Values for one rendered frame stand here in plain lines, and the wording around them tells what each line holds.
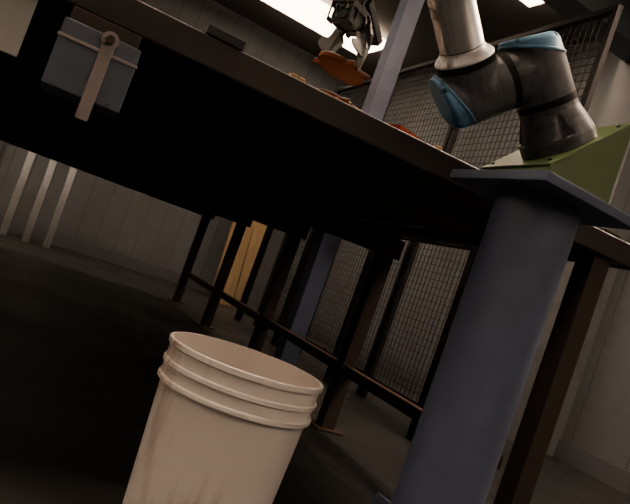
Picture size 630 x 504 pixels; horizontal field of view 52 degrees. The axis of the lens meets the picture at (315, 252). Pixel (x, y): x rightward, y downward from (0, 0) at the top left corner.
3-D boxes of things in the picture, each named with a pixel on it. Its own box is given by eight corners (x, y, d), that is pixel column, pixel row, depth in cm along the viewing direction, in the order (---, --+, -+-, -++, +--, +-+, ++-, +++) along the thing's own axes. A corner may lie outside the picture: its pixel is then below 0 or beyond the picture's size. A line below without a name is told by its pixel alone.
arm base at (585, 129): (612, 127, 131) (599, 79, 128) (574, 152, 122) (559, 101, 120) (546, 140, 143) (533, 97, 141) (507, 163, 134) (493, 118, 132)
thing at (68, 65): (113, 132, 113) (149, 36, 114) (31, 99, 108) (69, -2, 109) (107, 136, 124) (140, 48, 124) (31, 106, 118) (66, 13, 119)
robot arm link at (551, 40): (588, 87, 125) (569, 17, 122) (523, 112, 124) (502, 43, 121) (559, 89, 136) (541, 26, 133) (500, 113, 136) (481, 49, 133)
